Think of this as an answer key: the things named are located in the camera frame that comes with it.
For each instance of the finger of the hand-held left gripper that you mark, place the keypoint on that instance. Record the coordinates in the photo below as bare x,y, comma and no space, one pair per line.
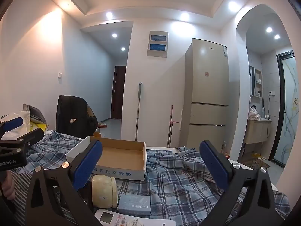
13,123
28,137

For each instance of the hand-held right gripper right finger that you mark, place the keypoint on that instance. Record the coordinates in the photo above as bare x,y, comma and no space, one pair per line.
214,164

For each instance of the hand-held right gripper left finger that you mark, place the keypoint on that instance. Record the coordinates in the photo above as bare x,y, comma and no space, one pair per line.
88,164

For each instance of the cream tape roll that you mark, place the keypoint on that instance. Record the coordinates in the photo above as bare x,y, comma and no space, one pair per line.
103,190

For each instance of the white cardboard box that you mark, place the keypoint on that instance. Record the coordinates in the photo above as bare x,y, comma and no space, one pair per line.
122,153

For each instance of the white plastic item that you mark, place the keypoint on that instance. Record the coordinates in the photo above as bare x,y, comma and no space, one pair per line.
134,204

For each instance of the white remote control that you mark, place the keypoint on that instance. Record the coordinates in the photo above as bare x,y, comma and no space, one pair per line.
131,220

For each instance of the person's left hand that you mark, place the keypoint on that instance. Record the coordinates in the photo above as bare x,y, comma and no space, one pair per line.
8,187

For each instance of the white plastic bag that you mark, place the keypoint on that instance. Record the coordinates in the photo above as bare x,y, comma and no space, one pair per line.
21,131

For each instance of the yellow box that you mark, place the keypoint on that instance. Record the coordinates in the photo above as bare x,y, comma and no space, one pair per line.
37,125

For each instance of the grey printed bag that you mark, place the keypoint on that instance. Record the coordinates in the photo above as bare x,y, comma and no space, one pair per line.
35,113

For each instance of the small orange box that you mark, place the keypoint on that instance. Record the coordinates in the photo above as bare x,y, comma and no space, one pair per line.
97,135

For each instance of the blue plaid blanket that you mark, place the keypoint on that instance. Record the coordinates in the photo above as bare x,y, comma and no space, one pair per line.
176,181

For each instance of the patterned floor mat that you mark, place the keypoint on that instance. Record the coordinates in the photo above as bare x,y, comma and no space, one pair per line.
256,163

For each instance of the small yellow floor item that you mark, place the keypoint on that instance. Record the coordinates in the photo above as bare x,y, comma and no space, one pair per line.
255,155

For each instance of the black jacket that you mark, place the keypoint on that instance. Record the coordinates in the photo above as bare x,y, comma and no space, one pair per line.
70,110

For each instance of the beige vanity cabinet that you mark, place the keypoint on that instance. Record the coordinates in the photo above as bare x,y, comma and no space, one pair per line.
256,131

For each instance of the red broom and dustpan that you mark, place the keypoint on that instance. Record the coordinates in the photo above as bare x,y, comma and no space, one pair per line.
170,127

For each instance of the pink towel pile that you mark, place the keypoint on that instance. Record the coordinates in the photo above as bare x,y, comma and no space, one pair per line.
254,114

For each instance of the beige refrigerator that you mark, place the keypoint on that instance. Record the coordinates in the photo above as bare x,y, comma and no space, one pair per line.
207,87

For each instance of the dark brown door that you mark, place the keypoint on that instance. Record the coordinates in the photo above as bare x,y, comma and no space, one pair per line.
117,91

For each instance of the metal mop with green grip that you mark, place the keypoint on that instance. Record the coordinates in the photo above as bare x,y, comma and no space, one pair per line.
139,103

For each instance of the small red sticker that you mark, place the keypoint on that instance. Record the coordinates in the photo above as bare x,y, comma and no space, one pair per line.
207,73

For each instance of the black-framed patterned glass door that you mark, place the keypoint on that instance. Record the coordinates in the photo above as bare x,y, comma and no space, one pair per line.
288,98

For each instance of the white energy label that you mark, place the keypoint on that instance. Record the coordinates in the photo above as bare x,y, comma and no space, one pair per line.
225,51

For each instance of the beige electrical panel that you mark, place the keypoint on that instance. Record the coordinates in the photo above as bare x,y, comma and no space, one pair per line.
158,51

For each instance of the recessed wall shelf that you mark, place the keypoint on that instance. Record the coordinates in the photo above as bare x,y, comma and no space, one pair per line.
258,82

